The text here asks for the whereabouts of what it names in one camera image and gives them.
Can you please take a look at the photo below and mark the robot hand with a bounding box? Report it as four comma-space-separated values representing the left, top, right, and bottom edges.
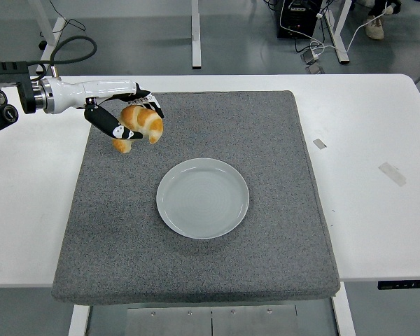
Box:
41, 78, 165, 141

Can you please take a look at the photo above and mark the croissant bread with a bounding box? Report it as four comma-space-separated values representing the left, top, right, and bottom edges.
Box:
111, 104, 165, 154

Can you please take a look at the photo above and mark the pale grey round plate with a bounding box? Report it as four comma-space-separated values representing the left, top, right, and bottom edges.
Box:
155, 157, 250, 240

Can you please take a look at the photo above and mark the grey metal plate with screws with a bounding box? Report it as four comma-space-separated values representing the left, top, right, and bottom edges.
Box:
125, 304, 299, 336

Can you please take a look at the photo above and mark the white background table leg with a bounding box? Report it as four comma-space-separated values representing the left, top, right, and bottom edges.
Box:
323, 0, 353, 64
190, 0, 202, 69
31, 0, 67, 75

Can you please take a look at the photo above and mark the grey felt mat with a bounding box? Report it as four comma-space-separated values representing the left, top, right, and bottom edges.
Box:
50, 90, 341, 305

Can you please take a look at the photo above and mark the black equipment box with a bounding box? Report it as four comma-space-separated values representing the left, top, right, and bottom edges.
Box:
276, 0, 323, 40

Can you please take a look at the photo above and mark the person's foot in beige shoe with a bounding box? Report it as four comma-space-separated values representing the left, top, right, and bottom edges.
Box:
365, 15, 385, 41

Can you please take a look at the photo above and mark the person's leg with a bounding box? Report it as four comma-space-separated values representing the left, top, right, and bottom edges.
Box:
367, 0, 403, 18

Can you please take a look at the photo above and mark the long clear tape piece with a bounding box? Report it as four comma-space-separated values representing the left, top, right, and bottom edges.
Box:
378, 162, 407, 188

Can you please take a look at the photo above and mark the black table control panel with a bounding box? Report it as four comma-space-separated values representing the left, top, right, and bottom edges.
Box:
377, 279, 420, 291

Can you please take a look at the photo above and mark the white cable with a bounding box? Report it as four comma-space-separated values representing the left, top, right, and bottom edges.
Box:
279, 0, 389, 57

